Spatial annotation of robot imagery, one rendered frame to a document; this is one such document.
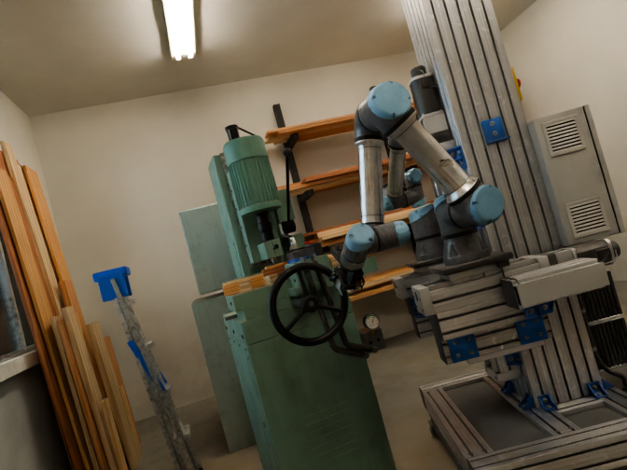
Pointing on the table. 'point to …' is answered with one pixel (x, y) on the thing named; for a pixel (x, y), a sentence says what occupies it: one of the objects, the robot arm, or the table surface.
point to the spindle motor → (251, 175)
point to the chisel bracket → (270, 250)
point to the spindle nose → (265, 226)
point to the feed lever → (287, 198)
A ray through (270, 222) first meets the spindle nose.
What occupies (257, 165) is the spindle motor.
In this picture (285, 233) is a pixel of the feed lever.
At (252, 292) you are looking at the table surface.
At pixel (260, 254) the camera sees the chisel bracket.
